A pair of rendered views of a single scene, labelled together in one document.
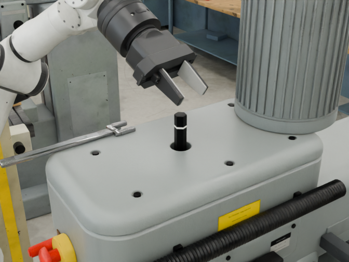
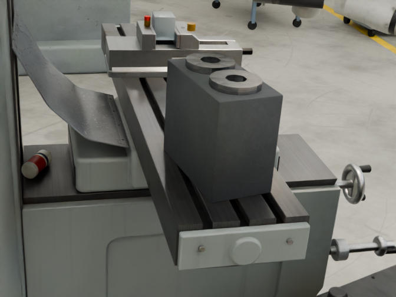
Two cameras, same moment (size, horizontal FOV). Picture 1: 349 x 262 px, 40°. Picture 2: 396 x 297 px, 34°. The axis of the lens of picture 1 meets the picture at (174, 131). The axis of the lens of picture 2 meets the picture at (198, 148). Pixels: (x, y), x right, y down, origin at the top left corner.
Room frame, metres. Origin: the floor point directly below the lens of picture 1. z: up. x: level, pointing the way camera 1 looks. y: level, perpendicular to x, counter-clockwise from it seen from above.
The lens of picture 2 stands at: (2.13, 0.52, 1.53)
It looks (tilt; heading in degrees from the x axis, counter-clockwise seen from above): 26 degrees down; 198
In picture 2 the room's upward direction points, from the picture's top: 4 degrees clockwise
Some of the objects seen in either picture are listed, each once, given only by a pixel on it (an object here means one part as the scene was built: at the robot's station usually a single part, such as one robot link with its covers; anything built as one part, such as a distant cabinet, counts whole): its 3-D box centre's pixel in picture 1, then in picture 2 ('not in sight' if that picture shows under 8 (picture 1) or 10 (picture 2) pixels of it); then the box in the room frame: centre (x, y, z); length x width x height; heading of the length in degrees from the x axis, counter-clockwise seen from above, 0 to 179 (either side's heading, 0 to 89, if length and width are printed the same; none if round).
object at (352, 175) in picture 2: not in sight; (341, 184); (0.46, 0.41, 0.67); 0.16 x 0.12 x 0.12; 123
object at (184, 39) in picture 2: not in sight; (184, 35); (0.57, -0.05, 1.06); 0.12 x 0.06 x 0.04; 31
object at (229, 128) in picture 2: not in sight; (218, 121); (1.09, 0.22, 1.07); 0.22 x 0.12 x 0.20; 44
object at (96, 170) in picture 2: not in sight; (170, 141); (0.73, -0.01, 0.83); 0.50 x 0.35 x 0.12; 123
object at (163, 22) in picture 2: not in sight; (162, 25); (0.60, -0.10, 1.08); 0.06 x 0.05 x 0.06; 31
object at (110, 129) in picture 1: (69, 143); not in sight; (0.73, 0.18, 1.89); 0.24 x 0.04 x 0.01; 125
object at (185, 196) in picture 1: (187, 181); not in sight; (0.74, -0.02, 1.81); 0.47 x 0.26 x 0.16; 123
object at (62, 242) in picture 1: (64, 252); not in sight; (0.61, 0.18, 1.76); 0.06 x 0.02 x 0.06; 33
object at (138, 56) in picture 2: not in sight; (173, 48); (0.58, -0.07, 1.02); 0.35 x 0.15 x 0.11; 121
